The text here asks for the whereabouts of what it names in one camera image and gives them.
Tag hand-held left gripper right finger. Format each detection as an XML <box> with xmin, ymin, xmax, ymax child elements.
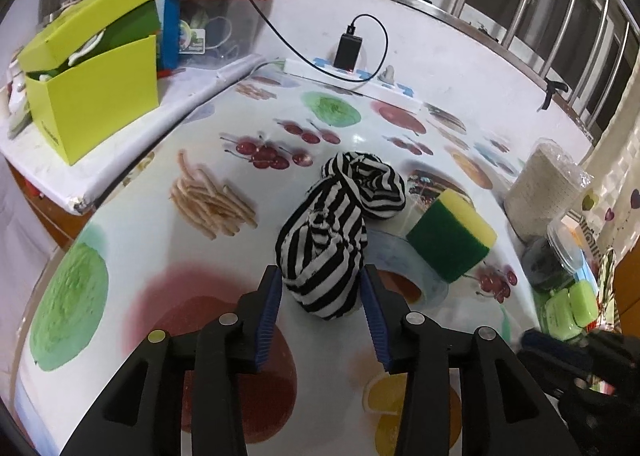
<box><xmin>361</xmin><ymin>263</ymin><xmax>583</xmax><ymax>456</ymax></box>

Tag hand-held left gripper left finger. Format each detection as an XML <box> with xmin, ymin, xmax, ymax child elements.
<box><xmin>60</xmin><ymin>263</ymin><xmax>285</xmax><ymax>456</ymax></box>

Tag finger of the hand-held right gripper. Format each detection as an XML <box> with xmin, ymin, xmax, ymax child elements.
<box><xmin>520</xmin><ymin>348</ymin><xmax>592</xmax><ymax>399</ymax></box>
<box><xmin>520</xmin><ymin>329</ymin><xmax>596</xmax><ymax>368</ymax></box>

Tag blue face mask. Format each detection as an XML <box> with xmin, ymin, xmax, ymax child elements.
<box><xmin>572</xmin><ymin>263</ymin><xmax>602</xmax><ymax>288</ymax></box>

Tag black and white striped sock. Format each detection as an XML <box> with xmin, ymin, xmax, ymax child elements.
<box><xmin>275</xmin><ymin>186</ymin><xmax>372</xmax><ymax>322</ymax></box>
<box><xmin>320</xmin><ymin>151</ymin><xmax>407</xmax><ymax>223</ymax></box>

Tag yellow printed cardboard box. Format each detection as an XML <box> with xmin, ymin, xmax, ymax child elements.
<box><xmin>570</xmin><ymin>211</ymin><xmax>622</xmax><ymax>333</ymax></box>

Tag green jar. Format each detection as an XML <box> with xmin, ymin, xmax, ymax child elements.
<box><xmin>542</xmin><ymin>281</ymin><xmax>599</xmax><ymax>342</ymax></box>

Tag clear tape roll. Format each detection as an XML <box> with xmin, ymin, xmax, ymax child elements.
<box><xmin>367</xmin><ymin>229</ymin><xmax>450</xmax><ymax>308</ymax></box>

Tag clear plastic jar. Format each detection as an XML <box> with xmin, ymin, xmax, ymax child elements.
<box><xmin>522</xmin><ymin>219</ymin><xmax>592</xmax><ymax>293</ymax></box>

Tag yellow and green sponge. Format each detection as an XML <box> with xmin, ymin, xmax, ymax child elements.
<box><xmin>406</xmin><ymin>187</ymin><xmax>498</xmax><ymax>284</ymax></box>

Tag white power strip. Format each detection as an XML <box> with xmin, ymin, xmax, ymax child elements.
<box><xmin>284</xmin><ymin>56</ymin><xmax>423</xmax><ymax>113</ymax></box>

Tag black clip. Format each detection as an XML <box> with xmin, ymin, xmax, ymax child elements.
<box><xmin>537</xmin><ymin>78</ymin><xmax>571</xmax><ymax>112</ymax></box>

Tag lime green cardboard box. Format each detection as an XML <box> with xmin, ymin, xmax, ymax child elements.
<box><xmin>17</xmin><ymin>0</ymin><xmax>165</xmax><ymax>166</ymax></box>

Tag blue carton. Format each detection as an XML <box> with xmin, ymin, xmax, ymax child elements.
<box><xmin>155</xmin><ymin>0</ymin><xmax>182</xmax><ymax>72</ymax></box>

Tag small white bottles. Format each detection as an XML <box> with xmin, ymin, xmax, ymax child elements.
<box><xmin>0</xmin><ymin>61</ymin><xmax>32</xmax><ymax>137</ymax></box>

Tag black charger with cable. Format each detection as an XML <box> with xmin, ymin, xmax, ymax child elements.
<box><xmin>210</xmin><ymin>0</ymin><xmax>390</xmax><ymax>83</ymax></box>

